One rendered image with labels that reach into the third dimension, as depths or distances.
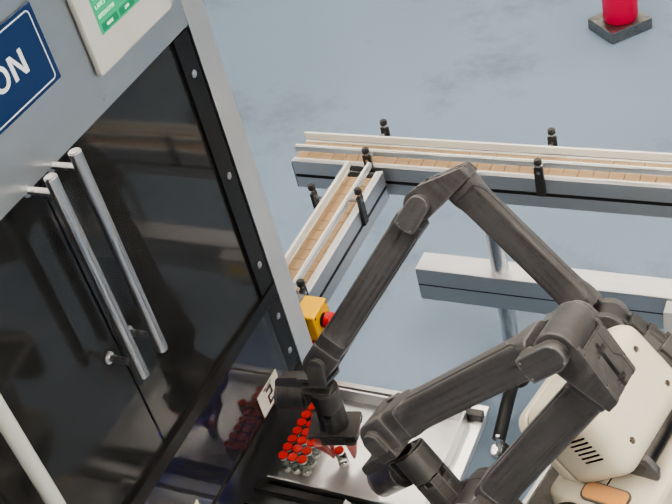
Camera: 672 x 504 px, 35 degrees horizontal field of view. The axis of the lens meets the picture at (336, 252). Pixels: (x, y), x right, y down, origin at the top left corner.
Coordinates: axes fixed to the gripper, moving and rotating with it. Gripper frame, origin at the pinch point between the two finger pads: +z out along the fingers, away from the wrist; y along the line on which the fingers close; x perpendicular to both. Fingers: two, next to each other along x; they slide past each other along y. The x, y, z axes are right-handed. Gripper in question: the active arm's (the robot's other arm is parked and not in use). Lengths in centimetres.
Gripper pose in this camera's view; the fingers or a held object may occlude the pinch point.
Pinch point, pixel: (344, 453)
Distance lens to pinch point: 220.6
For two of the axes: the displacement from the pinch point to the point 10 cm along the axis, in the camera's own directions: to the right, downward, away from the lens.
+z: 2.1, 7.6, 6.2
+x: -1.7, 6.5, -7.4
